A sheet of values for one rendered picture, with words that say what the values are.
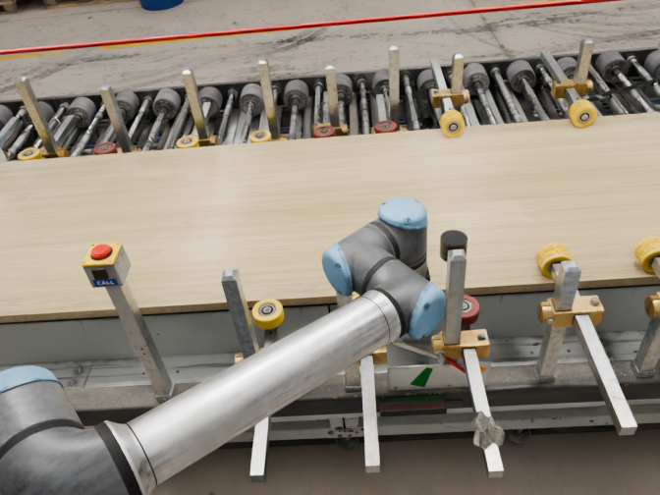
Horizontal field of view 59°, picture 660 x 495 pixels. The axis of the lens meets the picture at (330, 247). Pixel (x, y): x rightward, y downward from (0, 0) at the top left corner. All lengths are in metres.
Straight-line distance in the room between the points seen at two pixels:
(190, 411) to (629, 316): 1.41
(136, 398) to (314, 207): 0.76
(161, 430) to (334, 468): 1.56
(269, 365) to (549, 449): 1.69
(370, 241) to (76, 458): 0.57
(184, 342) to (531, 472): 1.29
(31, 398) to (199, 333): 1.01
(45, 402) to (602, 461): 1.96
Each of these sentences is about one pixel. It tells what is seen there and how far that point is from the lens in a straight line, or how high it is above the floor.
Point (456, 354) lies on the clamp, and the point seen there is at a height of 0.84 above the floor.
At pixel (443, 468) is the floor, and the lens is 2.28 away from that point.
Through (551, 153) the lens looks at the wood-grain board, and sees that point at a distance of 2.10.
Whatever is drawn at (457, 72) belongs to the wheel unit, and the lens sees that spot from 2.25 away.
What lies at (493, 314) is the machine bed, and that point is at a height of 0.72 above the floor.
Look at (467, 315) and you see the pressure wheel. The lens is 1.49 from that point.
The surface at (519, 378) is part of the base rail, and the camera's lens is 1.65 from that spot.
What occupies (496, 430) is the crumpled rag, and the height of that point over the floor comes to 0.87.
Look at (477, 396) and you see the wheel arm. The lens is 1.41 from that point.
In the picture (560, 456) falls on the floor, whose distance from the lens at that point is 2.38.
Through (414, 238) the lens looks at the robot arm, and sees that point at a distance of 1.08.
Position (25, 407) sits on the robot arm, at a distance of 0.83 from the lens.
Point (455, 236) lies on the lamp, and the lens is 1.32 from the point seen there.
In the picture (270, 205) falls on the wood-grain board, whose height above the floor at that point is 0.90.
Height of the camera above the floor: 2.01
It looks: 41 degrees down
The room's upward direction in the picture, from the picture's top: 7 degrees counter-clockwise
